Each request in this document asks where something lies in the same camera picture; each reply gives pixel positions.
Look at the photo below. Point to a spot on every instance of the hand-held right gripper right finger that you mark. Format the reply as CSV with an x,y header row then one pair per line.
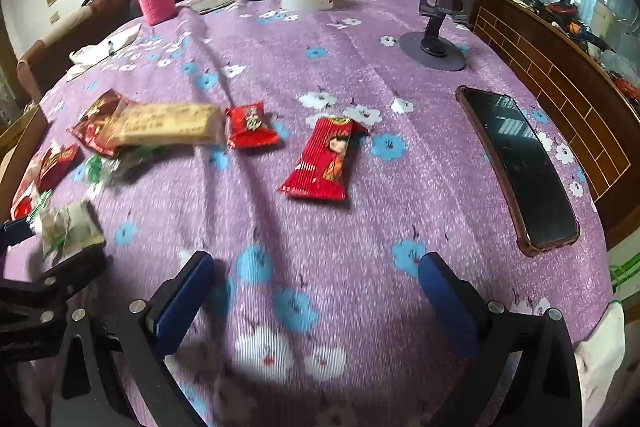
x,y
445,302

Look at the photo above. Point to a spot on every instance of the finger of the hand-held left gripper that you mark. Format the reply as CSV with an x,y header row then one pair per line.
x,y
45,292
15,233

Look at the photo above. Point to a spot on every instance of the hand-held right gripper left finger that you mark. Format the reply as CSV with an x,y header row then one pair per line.
x,y
180,307

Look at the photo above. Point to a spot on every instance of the red white snack packet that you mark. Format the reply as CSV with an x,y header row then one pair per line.
x,y
27,192

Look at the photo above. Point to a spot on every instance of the cardboard box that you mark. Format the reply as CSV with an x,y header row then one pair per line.
x,y
22,132

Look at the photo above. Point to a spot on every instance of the dark red foil snack packet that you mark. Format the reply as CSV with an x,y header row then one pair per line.
x,y
92,119

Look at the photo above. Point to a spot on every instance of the beige snack packet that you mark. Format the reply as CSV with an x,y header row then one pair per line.
x,y
165,124

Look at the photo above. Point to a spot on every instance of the long red snack packet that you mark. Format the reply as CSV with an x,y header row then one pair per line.
x,y
325,159

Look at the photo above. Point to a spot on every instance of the small red snack packet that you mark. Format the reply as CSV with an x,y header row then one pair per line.
x,y
250,127

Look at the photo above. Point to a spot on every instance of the black smartphone in brown case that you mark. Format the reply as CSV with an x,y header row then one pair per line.
x,y
520,167

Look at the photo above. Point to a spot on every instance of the white cloth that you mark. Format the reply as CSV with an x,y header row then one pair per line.
x,y
602,357

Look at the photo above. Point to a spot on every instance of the white crumpled paper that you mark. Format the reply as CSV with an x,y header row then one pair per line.
x,y
100,52

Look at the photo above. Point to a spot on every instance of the brown armchair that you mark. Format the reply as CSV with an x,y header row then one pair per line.
x,y
65,37

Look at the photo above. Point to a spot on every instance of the purple floral tablecloth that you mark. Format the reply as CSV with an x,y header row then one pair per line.
x,y
325,77

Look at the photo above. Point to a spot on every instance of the wooden partition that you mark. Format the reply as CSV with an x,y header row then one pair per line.
x,y
560,72

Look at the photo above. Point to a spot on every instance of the thin booklet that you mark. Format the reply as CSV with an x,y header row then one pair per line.
x,y
212,4

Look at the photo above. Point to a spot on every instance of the pile of orange black tools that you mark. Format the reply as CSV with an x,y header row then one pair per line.
x,y
575,22

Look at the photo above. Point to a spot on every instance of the wall switch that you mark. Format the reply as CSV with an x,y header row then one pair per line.
x,y
55,17

